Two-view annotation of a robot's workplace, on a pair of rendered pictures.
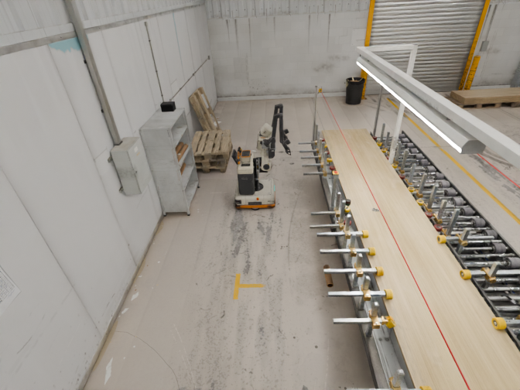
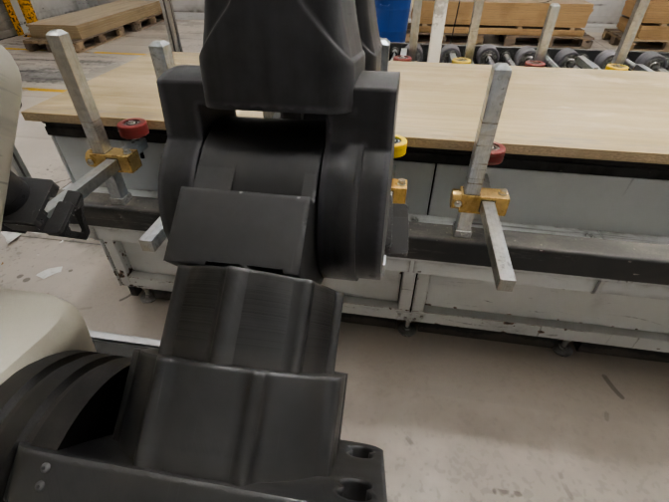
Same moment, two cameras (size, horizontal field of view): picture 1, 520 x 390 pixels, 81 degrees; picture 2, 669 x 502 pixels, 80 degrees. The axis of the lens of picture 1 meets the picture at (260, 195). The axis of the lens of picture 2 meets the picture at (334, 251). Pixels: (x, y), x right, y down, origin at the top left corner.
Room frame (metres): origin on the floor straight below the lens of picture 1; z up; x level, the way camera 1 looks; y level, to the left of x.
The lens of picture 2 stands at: (4.15, -0.07, 1.34)
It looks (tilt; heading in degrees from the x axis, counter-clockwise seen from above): 39 degrees down; 276
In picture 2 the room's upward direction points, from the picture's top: straight up
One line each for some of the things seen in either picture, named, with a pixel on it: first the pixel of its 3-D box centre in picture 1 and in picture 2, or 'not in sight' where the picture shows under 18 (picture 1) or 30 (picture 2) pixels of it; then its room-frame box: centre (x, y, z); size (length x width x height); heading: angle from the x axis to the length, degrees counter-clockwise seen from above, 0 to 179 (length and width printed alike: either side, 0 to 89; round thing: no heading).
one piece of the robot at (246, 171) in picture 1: (248, 171); not in sight; (4.44, 0.16, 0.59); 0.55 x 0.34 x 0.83; 176
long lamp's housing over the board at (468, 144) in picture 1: (396, 87); not in sight; (2.64, -1.23, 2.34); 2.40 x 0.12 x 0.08; 176
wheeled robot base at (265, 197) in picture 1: (255, 193); not in sight; (4.43, 0.07, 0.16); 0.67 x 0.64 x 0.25; 86
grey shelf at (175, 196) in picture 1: (174, 162); not in sight; (4.56, 1.39, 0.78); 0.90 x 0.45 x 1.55; 176
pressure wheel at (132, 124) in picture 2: not in sight; (136, 139); (4.85, -1.13, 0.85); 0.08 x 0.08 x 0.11
